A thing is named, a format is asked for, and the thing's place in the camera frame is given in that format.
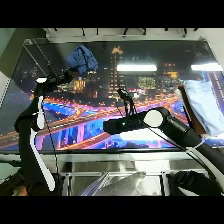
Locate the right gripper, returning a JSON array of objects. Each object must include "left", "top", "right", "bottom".
[{"left": 102, "top": 113, "right": 148, "bottom": 135}]

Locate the blue garment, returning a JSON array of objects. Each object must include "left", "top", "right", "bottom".
[{"left": 64, "top": 44, "right": 100, "bottom": 77}]

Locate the brown garment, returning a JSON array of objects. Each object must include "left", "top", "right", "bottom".
[{"left": 177, "top": 84, "right": 205, "bottom": 136}]

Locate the light blue shirt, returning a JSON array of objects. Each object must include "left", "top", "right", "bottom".
[{"left": 176, "top": 79, "right": 224, "bottom": 138}]

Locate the black cable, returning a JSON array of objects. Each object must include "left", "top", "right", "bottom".
[{"left": 41, "top": 57, "right": 63, "bottom": 176}]

